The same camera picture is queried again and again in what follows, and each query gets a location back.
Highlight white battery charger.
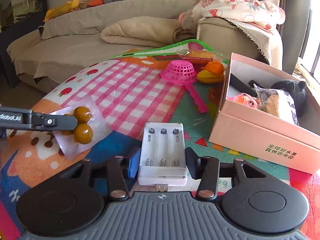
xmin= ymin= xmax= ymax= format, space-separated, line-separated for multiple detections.
xmin=138 ymin=122 xmax=188 ymax=187

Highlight brown balls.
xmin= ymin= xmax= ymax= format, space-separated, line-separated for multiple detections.
xmin=51 ymin=96 xmax=112 ymax=160

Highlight black cylinder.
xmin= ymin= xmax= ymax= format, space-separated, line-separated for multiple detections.
xmin=229 ymin=74 xmax=258 ymax=98

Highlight beige sofa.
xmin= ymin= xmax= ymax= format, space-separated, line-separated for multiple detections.
xmin=7 ymin=0 xmax=283 ymax=92

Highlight pink toy figure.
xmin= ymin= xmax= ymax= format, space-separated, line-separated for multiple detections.
xmin=228 ymin=93 xmax=260 ymax=109

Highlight colourful play mat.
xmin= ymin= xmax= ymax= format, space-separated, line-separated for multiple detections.
xmin=1 ymin=56 xmax=319 ymax=239

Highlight pink cardboard box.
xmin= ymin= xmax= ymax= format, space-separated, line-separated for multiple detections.
xmin=209 ymin=53 xmax=319 ymax=174

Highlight yellow toy corn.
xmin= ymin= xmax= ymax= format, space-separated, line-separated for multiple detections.
xmin=196 ymin=70 xmax=225 ymax=84

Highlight pink plastic strainer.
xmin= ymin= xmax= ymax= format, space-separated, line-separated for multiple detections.
xmin=160 ymin=60 xmax=208 ymax=113

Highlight orange toy fruit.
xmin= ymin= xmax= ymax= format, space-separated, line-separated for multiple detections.
xmin=202 ymin=61 xmax=225 ymax=76

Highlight packaged bread roll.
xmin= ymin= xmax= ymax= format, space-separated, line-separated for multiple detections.
xmin=176 ymin=49 xmax=223 ymax=64

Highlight black plush toy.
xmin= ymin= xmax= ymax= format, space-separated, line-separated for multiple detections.
xmin=271 ymin=80 xmax=307 ymax=118

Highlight yellow plush toy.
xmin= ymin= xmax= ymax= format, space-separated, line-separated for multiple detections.
xmin=43 ymin=0 xmax=80 ymax=22

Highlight beige folded blanket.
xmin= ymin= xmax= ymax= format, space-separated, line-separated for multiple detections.
xmin=101 ymin=16 xmax=193 ymax=48

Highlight orange carrot plush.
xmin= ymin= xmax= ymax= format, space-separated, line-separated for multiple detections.
xmin=87 ymin=0 xmax=104 ymax=7

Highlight floral quilt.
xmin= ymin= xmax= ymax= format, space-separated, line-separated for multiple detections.
xmin=179 ymin=0 xmax=285 ymax=31

